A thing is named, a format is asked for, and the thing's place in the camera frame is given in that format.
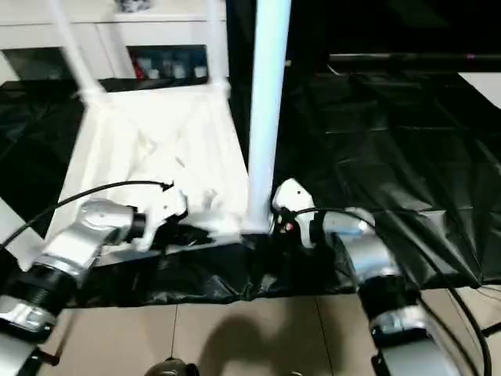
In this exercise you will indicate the white plastic table top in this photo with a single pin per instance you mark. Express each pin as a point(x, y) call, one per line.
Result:
point(156, 129)

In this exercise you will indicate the white plastic table leg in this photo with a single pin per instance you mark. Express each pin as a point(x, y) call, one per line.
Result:
point(217, 43)
point(76, 51)
point(15, 219)
point(266, 98)

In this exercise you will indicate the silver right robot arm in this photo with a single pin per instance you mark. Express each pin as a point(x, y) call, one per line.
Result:
point(368, 254)

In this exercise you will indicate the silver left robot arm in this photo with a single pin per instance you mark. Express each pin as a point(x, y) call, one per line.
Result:
point(94, 223)

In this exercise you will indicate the black mat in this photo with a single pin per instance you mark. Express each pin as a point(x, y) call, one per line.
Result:
point(391, 156)

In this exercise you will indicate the dark brown rounded object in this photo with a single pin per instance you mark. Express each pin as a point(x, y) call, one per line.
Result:
point(172, 368)

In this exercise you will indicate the white cup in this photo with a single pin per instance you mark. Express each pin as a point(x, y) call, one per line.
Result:
point(199, 72)
point(178, 71)
point(153, 73)

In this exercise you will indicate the long black bar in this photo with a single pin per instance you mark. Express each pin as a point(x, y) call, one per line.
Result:
point(391, 58)

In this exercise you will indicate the white cabinet with glass doors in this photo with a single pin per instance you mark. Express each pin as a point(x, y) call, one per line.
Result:
point(98, 31)

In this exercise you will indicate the black tripod stand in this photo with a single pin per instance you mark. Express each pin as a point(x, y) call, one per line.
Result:
point(492, 331)

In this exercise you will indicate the grey speckled ornament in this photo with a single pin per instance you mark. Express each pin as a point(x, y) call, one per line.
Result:
point(133, 4)

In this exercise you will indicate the white flat board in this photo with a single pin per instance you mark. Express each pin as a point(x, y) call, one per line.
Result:
point(481, 86)

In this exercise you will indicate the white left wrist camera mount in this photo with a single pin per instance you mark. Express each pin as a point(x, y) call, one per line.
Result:
point(160, 211)

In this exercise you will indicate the black folding table frame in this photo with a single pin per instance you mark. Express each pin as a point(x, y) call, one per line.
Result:
point(51, 352)

